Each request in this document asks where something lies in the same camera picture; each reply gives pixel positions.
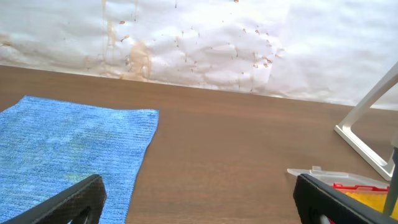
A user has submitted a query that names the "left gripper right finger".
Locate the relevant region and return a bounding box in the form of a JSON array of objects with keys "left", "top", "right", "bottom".
[{"left": 292, "top": 173, "right": 398, "bottom": 224}]

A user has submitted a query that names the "blue cloth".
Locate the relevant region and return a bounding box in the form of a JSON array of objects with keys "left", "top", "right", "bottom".
[{"left": 0, "top": 95, "right": 160, "bottom": 224}]

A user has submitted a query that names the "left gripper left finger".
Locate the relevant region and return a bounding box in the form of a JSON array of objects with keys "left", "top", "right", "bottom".
[{"left": 1, "top": 174, "right": 108, "bottom": 224}]

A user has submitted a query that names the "white and blue stand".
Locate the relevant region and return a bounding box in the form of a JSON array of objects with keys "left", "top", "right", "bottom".
[{"left": 334, "top": 62, "right": 398, "bottom": 182}]

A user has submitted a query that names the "red and yellow tip box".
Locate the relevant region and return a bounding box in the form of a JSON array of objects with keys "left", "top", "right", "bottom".
[{"left": 286, "top": 166, "right": 398, "bottom": 224}]

